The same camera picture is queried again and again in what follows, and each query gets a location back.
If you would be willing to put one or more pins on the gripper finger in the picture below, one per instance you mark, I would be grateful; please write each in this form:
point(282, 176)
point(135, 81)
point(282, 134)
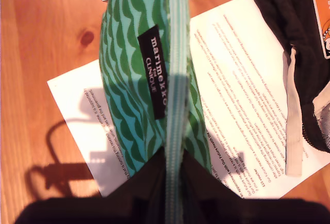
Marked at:
point(198, 185)
point(149, 188)

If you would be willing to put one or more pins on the green wave-patterned zip pouch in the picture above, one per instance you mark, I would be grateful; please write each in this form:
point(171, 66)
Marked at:
point(121, 67)

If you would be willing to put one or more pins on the printed white paper sheet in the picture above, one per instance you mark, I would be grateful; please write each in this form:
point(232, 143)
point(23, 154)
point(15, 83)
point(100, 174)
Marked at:
point(245, 92)

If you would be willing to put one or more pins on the dark brown garment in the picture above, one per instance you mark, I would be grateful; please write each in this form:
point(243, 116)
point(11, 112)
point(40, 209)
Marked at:
point(283, 7)

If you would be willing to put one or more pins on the orange LeRobot sticker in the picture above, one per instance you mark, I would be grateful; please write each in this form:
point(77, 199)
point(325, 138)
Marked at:
point(322, 15)

